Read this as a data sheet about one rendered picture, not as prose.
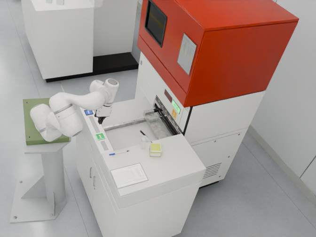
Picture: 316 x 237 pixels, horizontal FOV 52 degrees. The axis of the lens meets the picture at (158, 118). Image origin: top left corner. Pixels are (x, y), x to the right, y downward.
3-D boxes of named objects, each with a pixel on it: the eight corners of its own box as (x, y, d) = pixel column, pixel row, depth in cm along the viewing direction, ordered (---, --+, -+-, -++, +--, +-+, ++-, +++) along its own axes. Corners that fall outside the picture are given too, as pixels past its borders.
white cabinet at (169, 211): (135, 156, 344) (145, 97, 289) (179, 237, 285) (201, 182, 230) (75, 173, 317) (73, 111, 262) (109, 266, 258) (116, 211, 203)
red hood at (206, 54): (209, 36, 302) (229, -29, 262) (265, 90, 253) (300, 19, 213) (136, 45, 271) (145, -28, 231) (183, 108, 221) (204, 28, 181)
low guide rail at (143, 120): (156, 117, 271) (156, 114, 269) (157, 119, 269) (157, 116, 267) (98, 130, 250) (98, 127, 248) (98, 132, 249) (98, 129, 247)
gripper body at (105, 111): (111, 97, 212) (107, 111, 218) (97, 98, 206) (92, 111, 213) (115, 105, 207) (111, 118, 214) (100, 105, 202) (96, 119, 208)
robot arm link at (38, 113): (43, 135, 212) (42, 138, 189) (29, 109, 209) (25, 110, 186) (60, 126, 214) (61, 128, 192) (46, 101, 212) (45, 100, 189)
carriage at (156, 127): (151, 113, 269) (151, 110, 267) (171, 144, 247) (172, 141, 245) (142, 114, 266) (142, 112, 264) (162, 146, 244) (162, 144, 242)
